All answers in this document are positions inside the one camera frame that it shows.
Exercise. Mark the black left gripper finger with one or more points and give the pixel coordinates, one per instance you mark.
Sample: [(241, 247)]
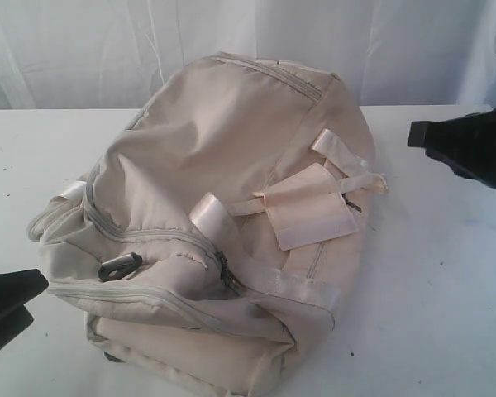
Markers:
[(16, 289)]

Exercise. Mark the white backdrop curtain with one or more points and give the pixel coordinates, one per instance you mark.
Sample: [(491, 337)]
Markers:
[(116, 54)]

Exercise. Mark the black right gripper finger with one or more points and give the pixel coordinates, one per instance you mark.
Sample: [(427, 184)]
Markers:
[(466, 144)]

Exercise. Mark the cream fabric duffel bag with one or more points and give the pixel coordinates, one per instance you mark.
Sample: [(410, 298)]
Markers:
[(216, 240)]

